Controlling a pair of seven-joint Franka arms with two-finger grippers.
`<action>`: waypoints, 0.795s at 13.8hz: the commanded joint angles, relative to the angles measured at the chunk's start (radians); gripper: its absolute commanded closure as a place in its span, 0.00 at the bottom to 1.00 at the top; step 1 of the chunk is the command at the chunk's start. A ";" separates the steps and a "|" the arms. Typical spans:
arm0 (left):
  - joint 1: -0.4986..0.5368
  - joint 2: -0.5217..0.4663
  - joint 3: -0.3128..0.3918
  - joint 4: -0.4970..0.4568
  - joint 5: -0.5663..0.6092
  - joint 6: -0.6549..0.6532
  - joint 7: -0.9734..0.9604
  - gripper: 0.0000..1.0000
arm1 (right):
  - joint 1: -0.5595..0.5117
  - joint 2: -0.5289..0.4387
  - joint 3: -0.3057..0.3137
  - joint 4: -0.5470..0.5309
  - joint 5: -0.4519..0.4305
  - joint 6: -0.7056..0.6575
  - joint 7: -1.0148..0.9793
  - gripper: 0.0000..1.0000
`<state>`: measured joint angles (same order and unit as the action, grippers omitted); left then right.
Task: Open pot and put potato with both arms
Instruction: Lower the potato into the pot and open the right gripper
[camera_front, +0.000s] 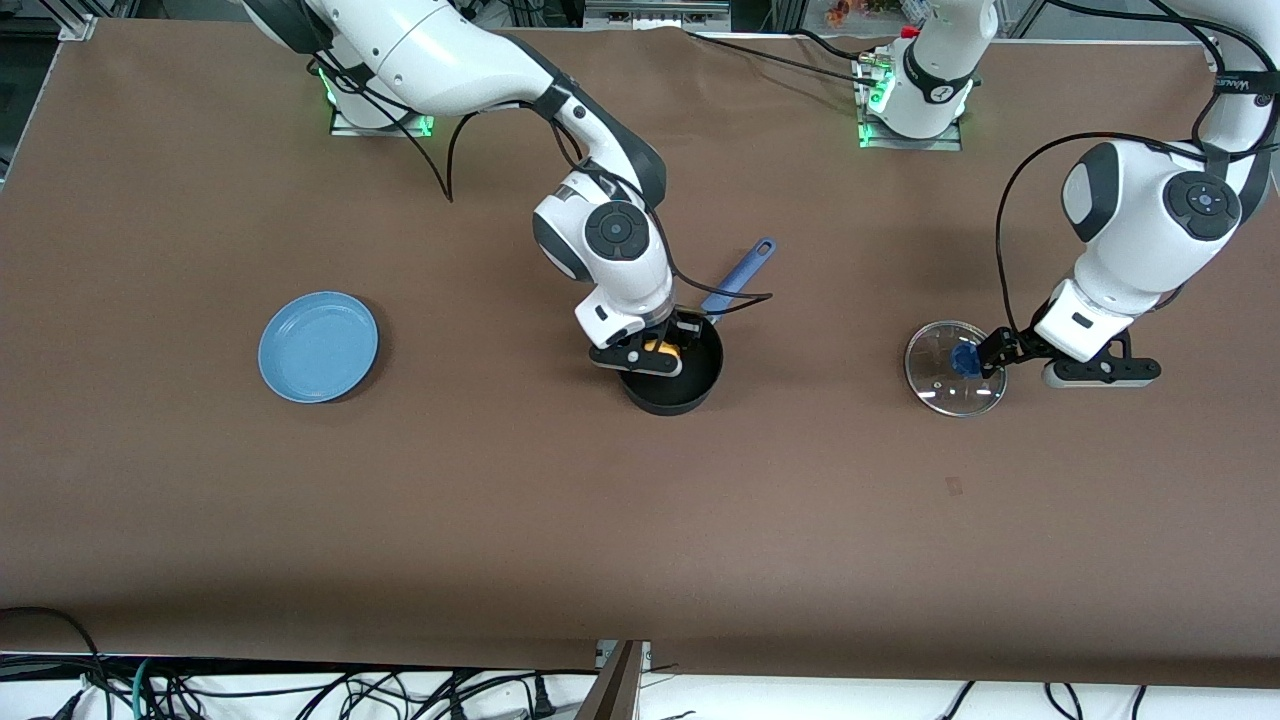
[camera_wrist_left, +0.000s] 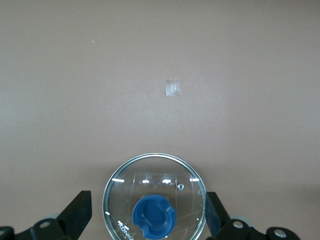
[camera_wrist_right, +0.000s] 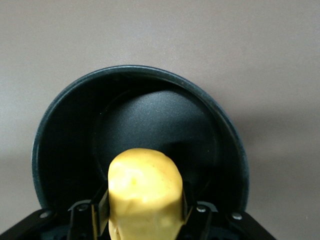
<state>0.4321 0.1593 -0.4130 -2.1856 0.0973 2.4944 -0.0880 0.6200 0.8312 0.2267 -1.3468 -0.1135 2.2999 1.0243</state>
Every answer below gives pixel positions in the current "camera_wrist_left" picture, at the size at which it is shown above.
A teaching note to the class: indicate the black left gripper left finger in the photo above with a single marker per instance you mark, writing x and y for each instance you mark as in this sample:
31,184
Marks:
72,220

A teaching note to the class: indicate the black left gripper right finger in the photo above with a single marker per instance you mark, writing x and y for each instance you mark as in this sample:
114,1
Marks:
220,222

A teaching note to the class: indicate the glass lid with blue knob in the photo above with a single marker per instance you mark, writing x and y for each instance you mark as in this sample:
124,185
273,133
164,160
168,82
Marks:
155,215

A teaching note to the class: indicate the clear tape piece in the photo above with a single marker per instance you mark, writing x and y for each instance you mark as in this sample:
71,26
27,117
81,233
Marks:
173,87

